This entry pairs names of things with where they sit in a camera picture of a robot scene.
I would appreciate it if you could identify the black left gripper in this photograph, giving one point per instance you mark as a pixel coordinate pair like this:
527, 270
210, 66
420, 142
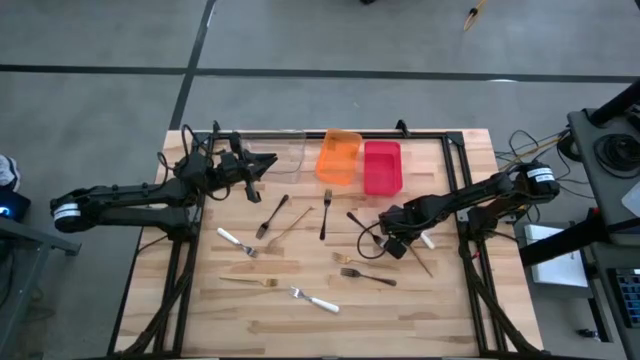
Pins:
235, 167

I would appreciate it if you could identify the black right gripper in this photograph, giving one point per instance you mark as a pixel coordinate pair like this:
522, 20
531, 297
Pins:
397, 220

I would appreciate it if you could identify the clear plastic bin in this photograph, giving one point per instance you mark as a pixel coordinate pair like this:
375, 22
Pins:
290, 150

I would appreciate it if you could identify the black metal fork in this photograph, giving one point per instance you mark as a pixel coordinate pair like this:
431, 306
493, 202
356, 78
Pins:
325, 215
370, 276
272, 216
357, 221

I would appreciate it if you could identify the gold metal fork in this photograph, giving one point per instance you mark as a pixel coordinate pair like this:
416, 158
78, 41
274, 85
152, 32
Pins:
350, 260
292, 227
422, 265
250, 280

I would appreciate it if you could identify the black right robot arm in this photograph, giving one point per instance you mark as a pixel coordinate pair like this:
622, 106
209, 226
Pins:
475, 192

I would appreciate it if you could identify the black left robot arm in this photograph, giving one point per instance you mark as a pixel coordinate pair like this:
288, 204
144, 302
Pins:
125, 197

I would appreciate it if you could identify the red translucent plastic bin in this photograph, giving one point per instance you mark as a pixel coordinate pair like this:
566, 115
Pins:
382, 170

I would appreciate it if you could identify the orange plastic bin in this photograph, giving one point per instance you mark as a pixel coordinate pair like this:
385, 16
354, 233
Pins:
337, 160

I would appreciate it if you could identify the black stand beam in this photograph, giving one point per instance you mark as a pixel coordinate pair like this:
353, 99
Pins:
560, 244

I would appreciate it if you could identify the white box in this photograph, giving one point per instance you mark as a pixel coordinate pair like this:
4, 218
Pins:
555, 270

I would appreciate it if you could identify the grey equipment cart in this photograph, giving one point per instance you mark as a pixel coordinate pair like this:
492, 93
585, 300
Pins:
585, 150

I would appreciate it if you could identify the dark grey desk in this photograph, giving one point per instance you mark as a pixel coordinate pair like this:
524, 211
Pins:
602, 270

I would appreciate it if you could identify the white paper sheet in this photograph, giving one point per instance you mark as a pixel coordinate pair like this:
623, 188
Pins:
632, 200

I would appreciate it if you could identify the grey metal desk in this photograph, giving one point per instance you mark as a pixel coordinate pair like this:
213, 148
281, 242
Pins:
35, 236

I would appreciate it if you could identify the black button panel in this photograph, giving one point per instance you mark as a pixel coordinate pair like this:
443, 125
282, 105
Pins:
630, 295

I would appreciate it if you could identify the black pole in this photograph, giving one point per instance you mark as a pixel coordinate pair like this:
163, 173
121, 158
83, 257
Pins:
615, 105

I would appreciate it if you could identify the black computer tower blue light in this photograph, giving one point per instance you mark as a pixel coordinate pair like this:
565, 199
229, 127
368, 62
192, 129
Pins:
17, 207

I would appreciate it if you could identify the person's foot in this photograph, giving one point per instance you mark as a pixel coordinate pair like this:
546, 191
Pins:
9, 172

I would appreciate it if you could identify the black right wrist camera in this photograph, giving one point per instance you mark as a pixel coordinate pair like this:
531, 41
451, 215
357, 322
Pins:
396, 248

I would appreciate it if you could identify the grey bracket plate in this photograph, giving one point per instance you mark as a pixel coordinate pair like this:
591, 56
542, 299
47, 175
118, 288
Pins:
463, 215

